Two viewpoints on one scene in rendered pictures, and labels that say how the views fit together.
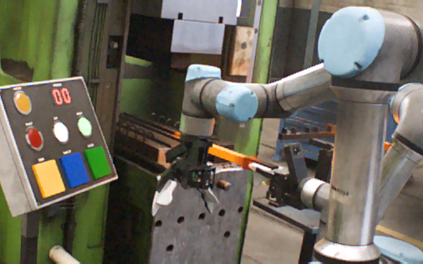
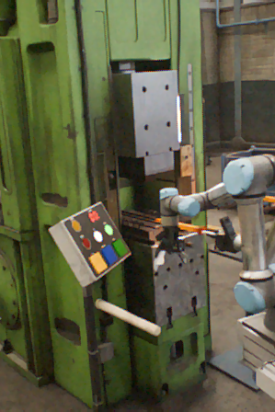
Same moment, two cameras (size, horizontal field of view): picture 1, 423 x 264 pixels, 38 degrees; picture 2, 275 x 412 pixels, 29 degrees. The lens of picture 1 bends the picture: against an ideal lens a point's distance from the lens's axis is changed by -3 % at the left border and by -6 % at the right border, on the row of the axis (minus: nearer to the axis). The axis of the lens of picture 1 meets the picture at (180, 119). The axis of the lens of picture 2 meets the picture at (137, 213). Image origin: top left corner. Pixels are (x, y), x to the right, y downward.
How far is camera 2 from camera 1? 83 cm
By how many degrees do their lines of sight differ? 4
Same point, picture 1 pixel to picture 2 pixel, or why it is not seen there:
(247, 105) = (194, 208)
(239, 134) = not seen: hidden behind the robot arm
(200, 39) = (160, 164)
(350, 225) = (254, 261)
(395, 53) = (260, 178)
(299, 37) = (228, 105)
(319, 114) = not seen: hidden behind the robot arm
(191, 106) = (165, 211)
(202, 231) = (182, 273)
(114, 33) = (110, 169)
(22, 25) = (51, 171)
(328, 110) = not seen: hidden behind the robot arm
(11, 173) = (78, 264)
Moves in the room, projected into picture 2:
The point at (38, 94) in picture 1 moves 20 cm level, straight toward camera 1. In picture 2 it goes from (82, 219) to (88, 231)
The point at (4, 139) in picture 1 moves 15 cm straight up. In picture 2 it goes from (71, 247) to (68, 211)
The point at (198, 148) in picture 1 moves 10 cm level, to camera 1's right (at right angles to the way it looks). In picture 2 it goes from (173, 232) to (197, 231)
